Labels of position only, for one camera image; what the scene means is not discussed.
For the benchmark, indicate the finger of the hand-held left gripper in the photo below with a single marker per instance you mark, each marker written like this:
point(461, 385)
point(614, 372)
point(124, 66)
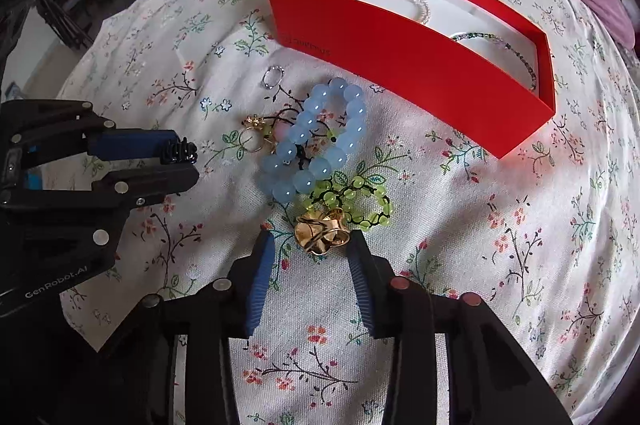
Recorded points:
point(135, 143)
point(150, 185)

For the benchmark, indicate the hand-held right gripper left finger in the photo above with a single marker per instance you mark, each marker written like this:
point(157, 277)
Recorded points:
point(260, 285)

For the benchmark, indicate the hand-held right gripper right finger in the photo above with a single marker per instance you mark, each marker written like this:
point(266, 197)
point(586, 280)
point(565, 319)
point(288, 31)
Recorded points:
point(362, 290)

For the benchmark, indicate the red jewelry box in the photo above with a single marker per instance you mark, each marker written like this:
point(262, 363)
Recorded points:
point(400, 70)

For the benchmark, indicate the floral bed sheet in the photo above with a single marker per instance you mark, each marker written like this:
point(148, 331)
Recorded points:
point(500, 230)

